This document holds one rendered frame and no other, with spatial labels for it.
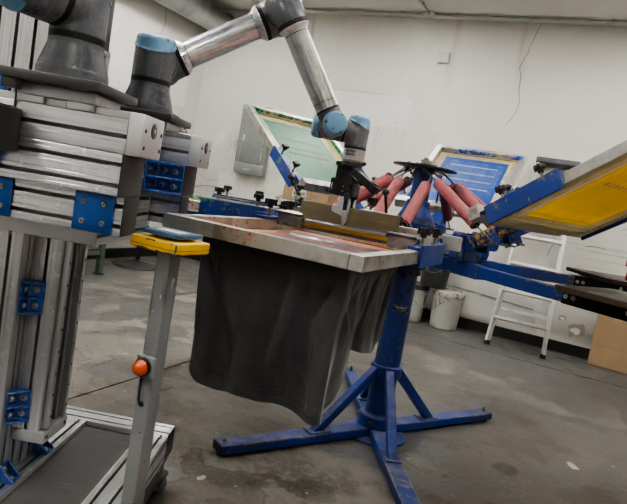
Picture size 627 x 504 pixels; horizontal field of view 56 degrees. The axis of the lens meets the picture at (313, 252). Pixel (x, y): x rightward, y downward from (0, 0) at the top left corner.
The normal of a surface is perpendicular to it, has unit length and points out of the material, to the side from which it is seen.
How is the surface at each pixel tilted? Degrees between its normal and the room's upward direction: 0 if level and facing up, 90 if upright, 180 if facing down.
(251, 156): 90
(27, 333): 90
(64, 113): 90
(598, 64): 90
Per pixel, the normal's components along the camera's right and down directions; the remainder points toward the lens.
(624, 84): -0.42, 0.03
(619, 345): -0.37, -0.18
